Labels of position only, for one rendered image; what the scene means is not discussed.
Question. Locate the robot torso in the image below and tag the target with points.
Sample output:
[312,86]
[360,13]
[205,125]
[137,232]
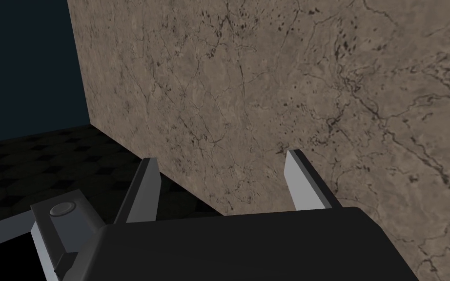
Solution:
[70,226]

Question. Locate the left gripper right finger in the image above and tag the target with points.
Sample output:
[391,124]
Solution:
[305,187]

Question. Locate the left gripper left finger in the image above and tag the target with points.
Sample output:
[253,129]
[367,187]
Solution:
[143,195]

